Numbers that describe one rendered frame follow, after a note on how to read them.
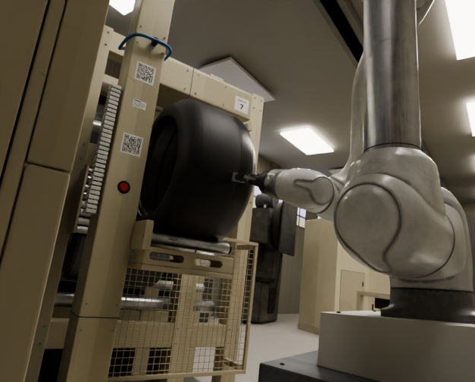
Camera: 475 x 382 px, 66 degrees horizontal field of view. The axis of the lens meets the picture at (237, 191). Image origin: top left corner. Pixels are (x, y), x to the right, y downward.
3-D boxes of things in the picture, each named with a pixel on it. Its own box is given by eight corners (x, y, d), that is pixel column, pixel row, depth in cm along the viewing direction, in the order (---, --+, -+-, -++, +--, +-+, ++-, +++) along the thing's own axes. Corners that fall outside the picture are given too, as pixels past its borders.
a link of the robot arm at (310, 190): (267, 197, 102) (299, 211, 109) (304, 205, 89) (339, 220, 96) (279, 161, 103) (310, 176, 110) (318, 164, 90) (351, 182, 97)
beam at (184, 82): (145, 76, 167) (150, 48, 170) (127, 95, 187) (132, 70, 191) (251, 120, 199) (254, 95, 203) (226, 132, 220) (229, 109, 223)
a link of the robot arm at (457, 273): (483, 293, 76) (472, 192, 82) (462, 289, 64) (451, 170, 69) (403, 289, 87) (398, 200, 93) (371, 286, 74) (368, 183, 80)
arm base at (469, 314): (476, 320, 82) (473, 294, 83) (492, 325, 63) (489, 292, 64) (389, 312, 90) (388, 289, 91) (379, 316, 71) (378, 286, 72)
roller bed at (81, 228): (73, 232, 154) (87, 165, 160) (66, 233, 166) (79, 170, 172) (119, 239, 164) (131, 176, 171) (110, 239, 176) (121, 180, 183)
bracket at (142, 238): (142, 248, 118) (146, 219, 120) (107, 248, 150) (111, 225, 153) (151, 250, 120) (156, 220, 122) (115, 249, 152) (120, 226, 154)
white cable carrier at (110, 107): (85, 211, 121) (112, 82, 132) (82, 212, 125) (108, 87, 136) (98, 214, 124) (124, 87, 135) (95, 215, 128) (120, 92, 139)
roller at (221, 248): (145, 242, 123) (148, 229, 124) (141, 242, 127) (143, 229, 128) (231, 255, 142) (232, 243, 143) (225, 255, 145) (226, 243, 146)
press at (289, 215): (250, 316, 788) (261, 200, 846) (298, 325, 713) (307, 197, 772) (208, 316, 689) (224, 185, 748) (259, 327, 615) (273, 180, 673)
